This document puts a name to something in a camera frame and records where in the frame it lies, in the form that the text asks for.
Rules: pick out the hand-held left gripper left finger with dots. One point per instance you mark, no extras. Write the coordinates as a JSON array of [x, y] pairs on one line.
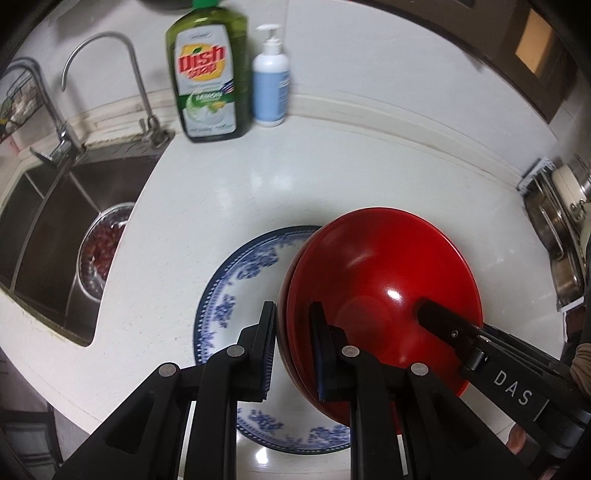
[[268, 355]]

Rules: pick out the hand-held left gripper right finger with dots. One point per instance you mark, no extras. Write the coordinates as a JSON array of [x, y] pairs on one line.
[[319, 355]]

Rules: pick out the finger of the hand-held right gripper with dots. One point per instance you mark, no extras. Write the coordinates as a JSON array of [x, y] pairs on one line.
[[443, 323], [521, 353]]

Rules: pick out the blue patterned white plate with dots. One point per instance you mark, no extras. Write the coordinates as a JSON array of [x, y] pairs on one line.
[[221, 295]]

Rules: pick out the red and black bowl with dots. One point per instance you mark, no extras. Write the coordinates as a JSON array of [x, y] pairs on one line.
[[392, 258]]

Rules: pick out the person's right forearm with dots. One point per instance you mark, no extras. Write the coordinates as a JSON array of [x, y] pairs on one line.
[[582, 364]]

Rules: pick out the steel pot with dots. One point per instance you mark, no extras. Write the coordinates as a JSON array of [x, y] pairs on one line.
[[547, 226]]

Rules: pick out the small white pot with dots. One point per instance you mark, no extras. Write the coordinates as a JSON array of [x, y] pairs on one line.
[[570, 184]]

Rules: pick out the steel colander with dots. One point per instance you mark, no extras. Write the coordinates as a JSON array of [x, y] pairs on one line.
[[99, 240]]

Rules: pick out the steel sink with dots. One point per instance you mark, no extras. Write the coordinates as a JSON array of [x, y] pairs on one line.
[[51, 221]]

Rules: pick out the thin gooseneck faucet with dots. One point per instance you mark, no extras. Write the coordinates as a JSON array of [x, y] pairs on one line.
[[150, 129]]

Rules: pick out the brown wooden window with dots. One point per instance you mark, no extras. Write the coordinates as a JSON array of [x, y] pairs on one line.
[[508, 69]]

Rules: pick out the white blue pump bottle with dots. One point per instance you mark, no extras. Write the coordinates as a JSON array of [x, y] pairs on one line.
[[270, 87]]

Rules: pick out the green dish soap bottle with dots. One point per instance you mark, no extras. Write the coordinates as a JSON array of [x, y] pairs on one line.
[[207, 92]]

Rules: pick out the large steel faucet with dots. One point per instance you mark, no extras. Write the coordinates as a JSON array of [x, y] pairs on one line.
[[64, 143]]

